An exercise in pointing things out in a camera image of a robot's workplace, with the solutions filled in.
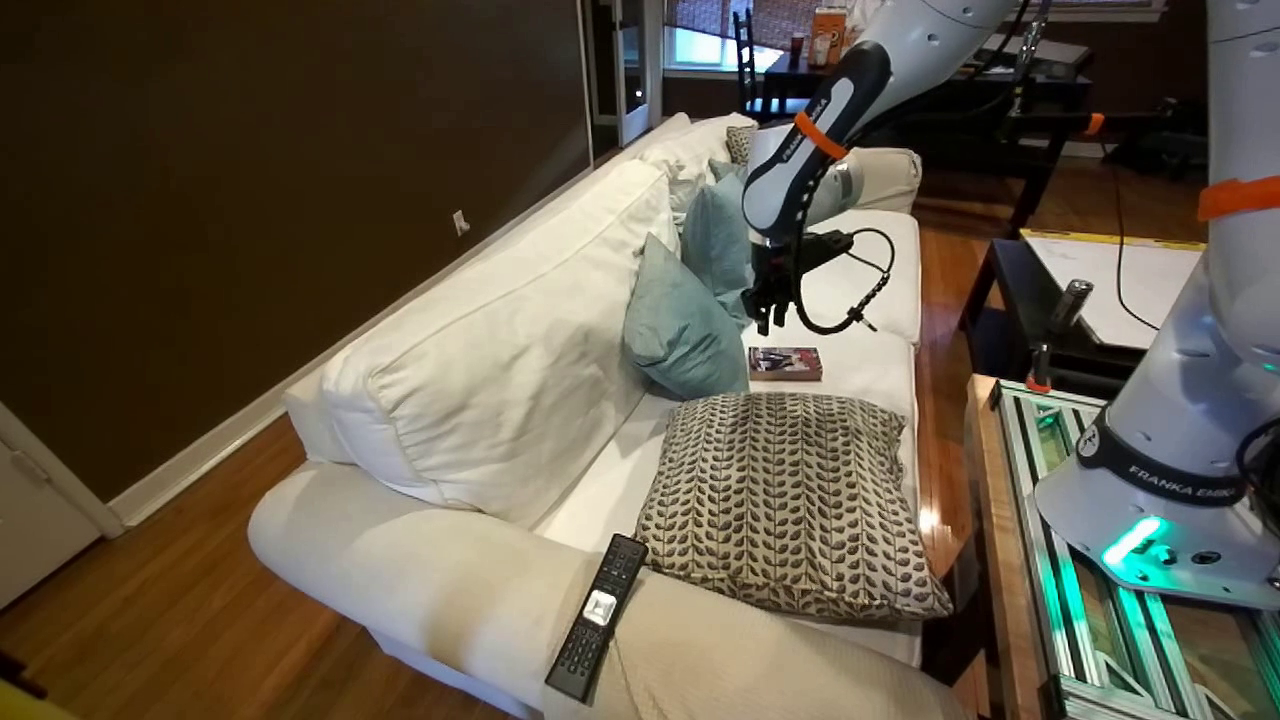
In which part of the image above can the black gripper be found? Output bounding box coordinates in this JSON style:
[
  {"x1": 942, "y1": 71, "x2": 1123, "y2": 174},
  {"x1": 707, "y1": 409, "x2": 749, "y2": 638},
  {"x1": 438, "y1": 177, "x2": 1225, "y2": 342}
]
[{"x1": 744, "y1": 231, "x2": 852, "y2": 331}]

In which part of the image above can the grey-blue pillow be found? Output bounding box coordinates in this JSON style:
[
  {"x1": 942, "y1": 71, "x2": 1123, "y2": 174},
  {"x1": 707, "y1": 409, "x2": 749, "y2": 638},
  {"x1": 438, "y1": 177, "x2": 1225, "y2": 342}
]
[
  {"x1": 619, "y1": 242, "x2": 749, "y2": 400},
  {"x1": 679, "y1": 174, "x2": 753, "y2": 300}
]

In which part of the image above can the brown leaf-patterned pillow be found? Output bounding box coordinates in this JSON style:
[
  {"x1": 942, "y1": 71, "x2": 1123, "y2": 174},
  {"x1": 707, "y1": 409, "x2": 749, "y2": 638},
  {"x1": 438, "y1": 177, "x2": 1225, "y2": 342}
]
[{"x1": 636, "y1": 394, "x2": 950, "y2": 624}]

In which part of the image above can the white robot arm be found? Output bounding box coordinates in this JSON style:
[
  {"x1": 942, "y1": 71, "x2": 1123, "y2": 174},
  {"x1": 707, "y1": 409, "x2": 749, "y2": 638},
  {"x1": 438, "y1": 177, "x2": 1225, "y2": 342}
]
[{"x1": 744, "y1": 0, "x2": 1280, "y2": 609}]

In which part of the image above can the black low table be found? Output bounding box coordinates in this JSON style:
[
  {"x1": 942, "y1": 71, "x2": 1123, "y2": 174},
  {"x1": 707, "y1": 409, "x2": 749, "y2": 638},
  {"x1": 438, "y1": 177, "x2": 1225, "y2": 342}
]
[{"x1": 958, "y1": 242, "x2": 1143, "y2": 400}]

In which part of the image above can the white sofa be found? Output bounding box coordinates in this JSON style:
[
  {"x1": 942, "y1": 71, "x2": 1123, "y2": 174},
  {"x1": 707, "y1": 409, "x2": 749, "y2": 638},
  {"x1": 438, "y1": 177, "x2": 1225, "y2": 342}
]
[{"x1": 247, "y1": 111, "x2": 962, "y2": 720}]

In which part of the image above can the black remote control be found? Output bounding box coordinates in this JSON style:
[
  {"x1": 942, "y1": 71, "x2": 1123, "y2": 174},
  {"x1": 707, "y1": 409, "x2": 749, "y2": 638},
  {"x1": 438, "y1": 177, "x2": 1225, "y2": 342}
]
[{"x1": 543, "y1": 535, "x2": 647, "y2": 699}]

